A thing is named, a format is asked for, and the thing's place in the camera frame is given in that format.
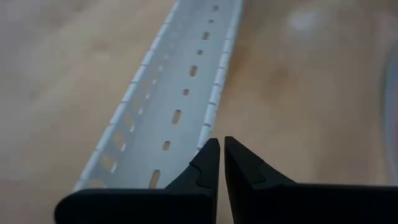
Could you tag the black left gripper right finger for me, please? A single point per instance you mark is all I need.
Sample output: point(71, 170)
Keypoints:
point(295, 205)

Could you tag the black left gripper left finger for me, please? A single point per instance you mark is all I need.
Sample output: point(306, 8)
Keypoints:
point(140, 205)

